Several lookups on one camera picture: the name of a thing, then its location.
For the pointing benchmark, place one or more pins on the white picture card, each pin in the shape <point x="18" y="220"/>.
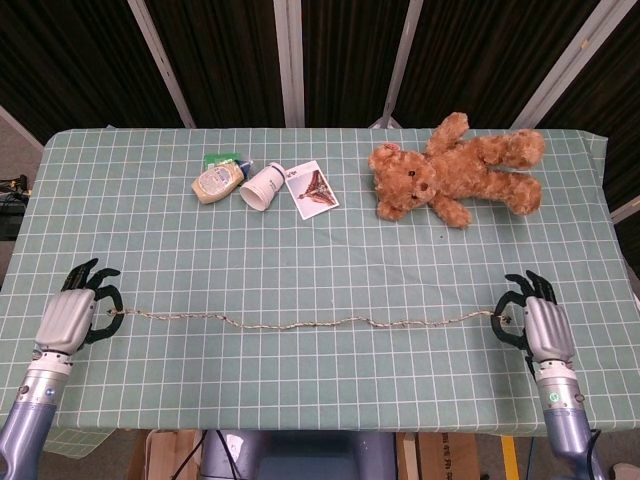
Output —
<point x="312" y="192"/>

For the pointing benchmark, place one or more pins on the brown cardboard box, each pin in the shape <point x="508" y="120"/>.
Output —
<point x="447" y="457"/>
<point x="165" y="457"/>

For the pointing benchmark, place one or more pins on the white paper cup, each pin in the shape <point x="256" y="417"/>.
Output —
<point x="260" y="187"/>

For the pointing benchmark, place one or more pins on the green checked tablecloth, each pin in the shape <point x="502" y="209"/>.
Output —
<point x="320" y="270"/>

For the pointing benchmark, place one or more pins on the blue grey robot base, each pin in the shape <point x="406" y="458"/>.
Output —
<point x="300" y="457"/>

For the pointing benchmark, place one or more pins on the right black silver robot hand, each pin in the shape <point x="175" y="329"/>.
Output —
<point x="547" y="330"/>

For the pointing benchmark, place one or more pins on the mayonnaise squeeze bottle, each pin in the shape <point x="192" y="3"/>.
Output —
<point x="215" y="182"/>

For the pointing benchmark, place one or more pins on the black curtain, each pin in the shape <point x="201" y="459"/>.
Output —
<point x="230" y="55"/>

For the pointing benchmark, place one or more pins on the brown plush teddy bear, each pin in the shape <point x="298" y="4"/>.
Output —
<point x="465" y="175"/>

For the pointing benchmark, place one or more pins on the white metal frame post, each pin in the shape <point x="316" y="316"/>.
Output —
<point x="575" y="55"/>
<point x="290" y="60"/>
<point x="162" y="60"/>
<point x="400" y="70"/>

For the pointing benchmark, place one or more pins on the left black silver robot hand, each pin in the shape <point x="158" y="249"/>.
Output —
<point x="62" y="320"/>

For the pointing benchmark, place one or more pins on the green snack packet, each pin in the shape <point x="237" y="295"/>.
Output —
<point x="217" y="159"/>

